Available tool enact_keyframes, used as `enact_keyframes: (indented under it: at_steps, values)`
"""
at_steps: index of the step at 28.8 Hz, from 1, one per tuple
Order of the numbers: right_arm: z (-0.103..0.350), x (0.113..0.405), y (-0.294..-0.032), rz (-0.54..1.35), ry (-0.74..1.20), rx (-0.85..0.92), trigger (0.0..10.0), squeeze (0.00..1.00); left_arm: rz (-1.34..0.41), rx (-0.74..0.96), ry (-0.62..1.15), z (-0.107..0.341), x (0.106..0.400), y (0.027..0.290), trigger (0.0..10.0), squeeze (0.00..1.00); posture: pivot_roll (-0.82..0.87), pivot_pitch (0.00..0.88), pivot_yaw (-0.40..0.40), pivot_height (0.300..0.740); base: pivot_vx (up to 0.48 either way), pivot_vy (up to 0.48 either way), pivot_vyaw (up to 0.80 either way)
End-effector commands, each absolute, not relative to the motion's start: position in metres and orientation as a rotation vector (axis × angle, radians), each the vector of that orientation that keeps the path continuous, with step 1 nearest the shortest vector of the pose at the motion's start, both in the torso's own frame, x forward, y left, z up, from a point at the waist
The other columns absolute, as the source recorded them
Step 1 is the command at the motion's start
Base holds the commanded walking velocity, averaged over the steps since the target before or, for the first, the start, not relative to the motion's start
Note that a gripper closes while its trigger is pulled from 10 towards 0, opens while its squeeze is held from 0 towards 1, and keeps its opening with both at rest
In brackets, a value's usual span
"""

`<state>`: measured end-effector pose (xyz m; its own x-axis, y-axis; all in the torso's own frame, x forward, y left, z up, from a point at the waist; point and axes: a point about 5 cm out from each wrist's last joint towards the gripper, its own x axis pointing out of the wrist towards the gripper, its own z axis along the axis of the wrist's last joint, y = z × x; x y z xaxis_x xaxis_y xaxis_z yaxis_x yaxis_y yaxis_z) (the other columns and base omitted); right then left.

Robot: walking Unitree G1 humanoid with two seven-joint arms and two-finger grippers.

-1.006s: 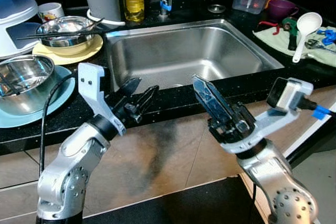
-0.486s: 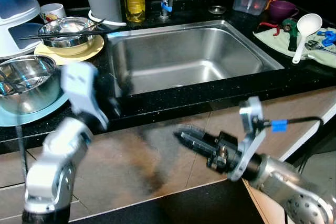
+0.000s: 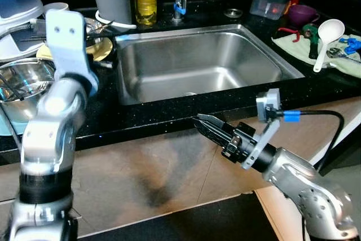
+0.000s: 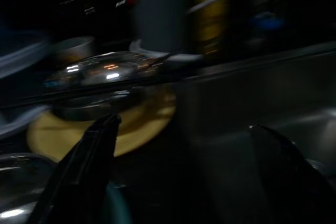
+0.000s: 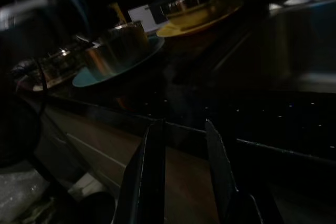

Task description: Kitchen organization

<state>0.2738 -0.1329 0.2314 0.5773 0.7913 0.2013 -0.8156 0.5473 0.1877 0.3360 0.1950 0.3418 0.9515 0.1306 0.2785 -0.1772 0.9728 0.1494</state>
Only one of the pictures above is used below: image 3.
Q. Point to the white tiered plastic rack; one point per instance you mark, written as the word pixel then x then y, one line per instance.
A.
pixel 17 9

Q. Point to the round metal drain stopper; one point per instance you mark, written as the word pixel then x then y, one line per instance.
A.
pixel 233 13

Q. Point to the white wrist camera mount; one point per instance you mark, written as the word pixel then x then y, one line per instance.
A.
pixel 268 103
pixel 67 46

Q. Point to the white rice ladle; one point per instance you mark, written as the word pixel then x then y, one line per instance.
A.
pixel 331 29

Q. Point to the pale green cloth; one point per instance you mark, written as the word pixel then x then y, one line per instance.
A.
pixel 293 48

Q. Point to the stainless steel sink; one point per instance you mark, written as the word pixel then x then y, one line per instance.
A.
pixel 197 60

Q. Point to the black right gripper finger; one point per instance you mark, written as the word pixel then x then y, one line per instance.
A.
pixel 211 122
pixel 217 137

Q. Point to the yellow plate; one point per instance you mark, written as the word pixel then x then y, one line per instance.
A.
pixel 102 53

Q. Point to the black floor mat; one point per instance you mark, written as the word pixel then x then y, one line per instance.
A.
pixel 186 224

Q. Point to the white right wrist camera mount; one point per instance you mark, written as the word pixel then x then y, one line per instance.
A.
pixel 268 103

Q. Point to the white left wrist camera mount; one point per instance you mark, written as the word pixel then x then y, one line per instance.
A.
pixel 67 46

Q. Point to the clear plastic container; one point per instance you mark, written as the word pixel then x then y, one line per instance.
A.
pixel 265 7

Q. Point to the blue plastic item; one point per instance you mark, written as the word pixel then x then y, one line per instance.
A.
pixel 351 43

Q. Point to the green black kitchen tool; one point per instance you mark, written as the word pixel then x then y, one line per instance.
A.
pixel 310 32

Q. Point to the white printed mug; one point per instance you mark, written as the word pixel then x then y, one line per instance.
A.
pixel 56 7

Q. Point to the beige cabinet door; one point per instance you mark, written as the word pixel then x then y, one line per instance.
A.
pixel 141 167
pixel 242 182

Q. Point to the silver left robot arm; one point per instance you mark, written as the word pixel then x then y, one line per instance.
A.
pixel 51 134

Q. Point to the purple cup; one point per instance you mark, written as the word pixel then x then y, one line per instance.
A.
pixel 302 14

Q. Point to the light blue plate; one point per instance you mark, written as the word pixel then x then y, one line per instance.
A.
pixel 7 125

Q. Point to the stainless steel bowl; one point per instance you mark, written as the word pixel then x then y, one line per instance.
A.
pixel 25 80
pixel 93 29

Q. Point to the metal spoon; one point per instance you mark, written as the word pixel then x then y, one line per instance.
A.
pixel 334 53

